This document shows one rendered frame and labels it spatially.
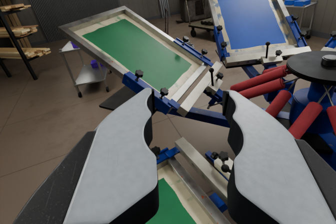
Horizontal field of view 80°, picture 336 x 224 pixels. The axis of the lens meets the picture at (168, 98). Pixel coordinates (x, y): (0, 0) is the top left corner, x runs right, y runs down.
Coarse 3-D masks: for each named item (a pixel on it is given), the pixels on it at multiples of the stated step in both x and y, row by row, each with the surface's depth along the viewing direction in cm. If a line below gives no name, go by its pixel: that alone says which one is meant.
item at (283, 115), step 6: (282, 78) 132; (288, 84) 125; (294, 84) 125; (276, 90) 127; (264, 96) 134; (270, 96) 130; (288, 102) 114; (264, 108) 112; (282, 114) 106; (288, 114) 106; (330, 132) 92; (324, 138) 89; (330, 138) 89; (330, 144) 86; (330, 156) 86
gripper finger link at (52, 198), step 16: (80, 144) 8; (64, 160) 7; (80, 160) 7; (48, 176) 7; (64, 176) 7; (48, 192) 6; (64, 192) 6; (32, 208) 6; (48, 208) 6; (64, 208) 6
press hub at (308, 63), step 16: (288, 64) 89; (304, 64) 87; (320, 64) 85; (320, 80) 76; (304, 96) 96; (320, 96) 89; (320, 112) 87; (288, 128) 98; (320, 128) 91; (320, 144) 88
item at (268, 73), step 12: (264, 72) 128; (276, 72) 101; (288, 72) 103; (240, 84) 114; (252, 84) 110; (264, 84) 95; (276, 84) 91; (324, 84) 80; (252, 96) 100; (276, 96) 88; (288, 96) 86; (276, 108) 86; (312, 108) 77; (300, 120) 78; (312, 120) 77; (300, 132) 77
